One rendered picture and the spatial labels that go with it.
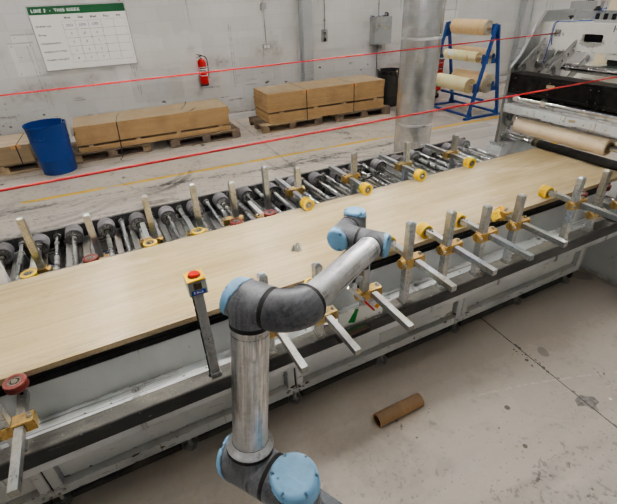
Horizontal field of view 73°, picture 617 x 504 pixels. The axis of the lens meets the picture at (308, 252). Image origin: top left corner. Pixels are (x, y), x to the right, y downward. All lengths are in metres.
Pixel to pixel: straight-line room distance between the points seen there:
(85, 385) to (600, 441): 2.58
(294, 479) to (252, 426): 0.20
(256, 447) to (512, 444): 1.63
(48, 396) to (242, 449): 0.98
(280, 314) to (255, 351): 0.17
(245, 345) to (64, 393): 1.11
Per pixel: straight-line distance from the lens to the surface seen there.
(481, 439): 2.65
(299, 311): 1.06
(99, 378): 2.07
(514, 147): 4.43
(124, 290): 2.22
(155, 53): 8.58
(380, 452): 2.49
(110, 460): 2.50
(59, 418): 2.14
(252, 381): 1.24
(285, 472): 1.41
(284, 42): 9.13
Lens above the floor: 2.08
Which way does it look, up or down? 32 degrees down
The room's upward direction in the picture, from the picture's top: 3 degrees counter-clockwise
